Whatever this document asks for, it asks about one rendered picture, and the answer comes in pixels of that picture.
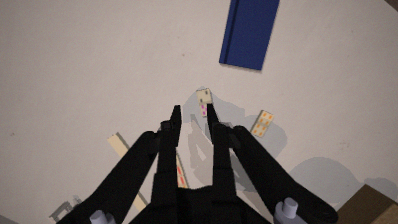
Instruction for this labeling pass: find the grey mug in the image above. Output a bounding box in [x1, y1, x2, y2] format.
[48, 201, 81, 224]

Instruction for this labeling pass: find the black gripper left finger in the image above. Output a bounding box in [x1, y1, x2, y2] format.
[56, 105, 182, 224]

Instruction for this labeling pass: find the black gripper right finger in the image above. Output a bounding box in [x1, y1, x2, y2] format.
[207, 103, 338, 224]

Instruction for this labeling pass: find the dark blue notebook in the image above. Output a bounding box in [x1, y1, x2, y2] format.
[219, 0, 280, 70]

